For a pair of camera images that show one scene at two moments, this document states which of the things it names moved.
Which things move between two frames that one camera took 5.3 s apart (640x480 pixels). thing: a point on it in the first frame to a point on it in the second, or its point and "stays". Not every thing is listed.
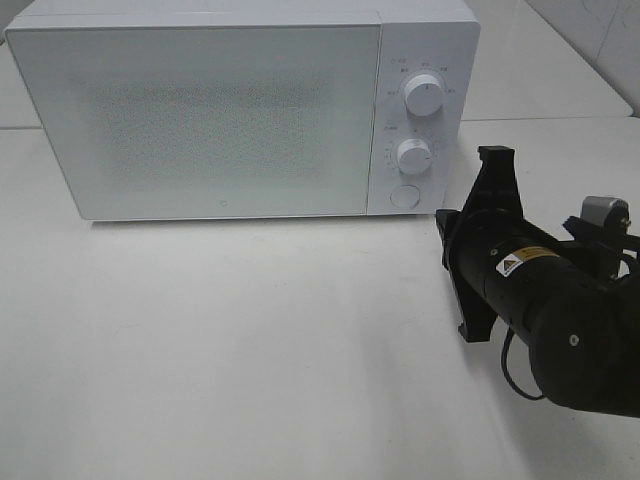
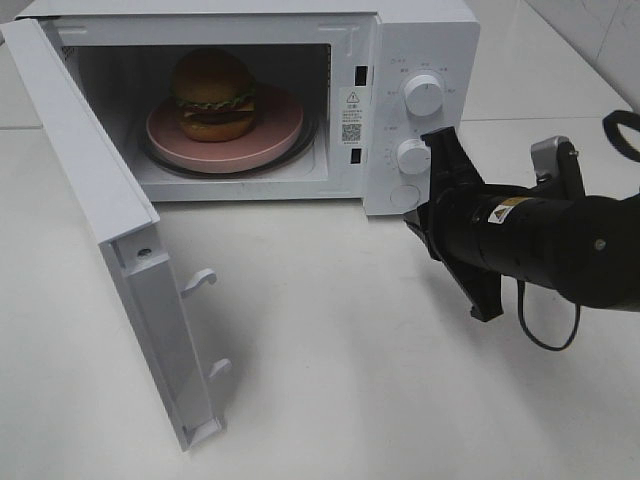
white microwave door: (207, 122) to (125, 225)
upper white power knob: (424, 95) stays
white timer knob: (414, 157) stays
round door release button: (405, 196) stays
